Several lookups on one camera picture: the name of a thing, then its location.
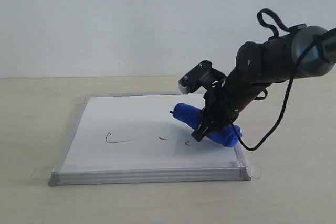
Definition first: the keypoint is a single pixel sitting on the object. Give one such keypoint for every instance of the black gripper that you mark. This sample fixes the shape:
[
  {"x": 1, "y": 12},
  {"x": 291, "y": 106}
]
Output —
[{"x": 214, "y": 116}]

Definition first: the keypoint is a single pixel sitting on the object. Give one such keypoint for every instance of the clear tape front right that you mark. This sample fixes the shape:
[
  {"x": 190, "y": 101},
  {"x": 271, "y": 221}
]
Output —
[{"x": 253, "y": 171}]

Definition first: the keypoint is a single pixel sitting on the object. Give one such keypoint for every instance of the clear tape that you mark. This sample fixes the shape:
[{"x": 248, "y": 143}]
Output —
[
  {"x": 80, "y": 100},
  {"x": 39, "y": 172},
  {"x": 253, "y": 171}
]

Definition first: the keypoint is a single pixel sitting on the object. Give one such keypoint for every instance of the clear tape back left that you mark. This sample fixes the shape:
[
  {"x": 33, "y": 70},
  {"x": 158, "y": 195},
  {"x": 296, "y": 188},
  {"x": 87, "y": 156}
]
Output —
[{"x": 80, "y": 100}]

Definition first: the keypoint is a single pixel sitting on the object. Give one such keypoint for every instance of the white board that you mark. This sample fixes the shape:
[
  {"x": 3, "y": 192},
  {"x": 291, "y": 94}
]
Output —
[{"x": 133, "y": 138}]

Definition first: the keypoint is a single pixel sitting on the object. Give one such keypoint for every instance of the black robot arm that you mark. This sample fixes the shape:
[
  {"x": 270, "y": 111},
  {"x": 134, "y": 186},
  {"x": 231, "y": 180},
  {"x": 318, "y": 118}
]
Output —
[{"x": 305, "y": 53}]

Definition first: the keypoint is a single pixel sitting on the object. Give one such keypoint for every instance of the clear tape front left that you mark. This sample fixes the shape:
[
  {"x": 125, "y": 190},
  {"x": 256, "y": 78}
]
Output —
[{"x": 39, "y": 172}]

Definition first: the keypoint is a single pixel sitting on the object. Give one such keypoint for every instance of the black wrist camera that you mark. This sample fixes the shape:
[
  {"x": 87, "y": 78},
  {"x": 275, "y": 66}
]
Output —
[{"x": 202, "y": 75}]

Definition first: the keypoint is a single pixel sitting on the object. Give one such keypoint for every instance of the blue microfibre cloth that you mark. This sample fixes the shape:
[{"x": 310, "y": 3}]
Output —
[{"x": 191, "y": 116}]

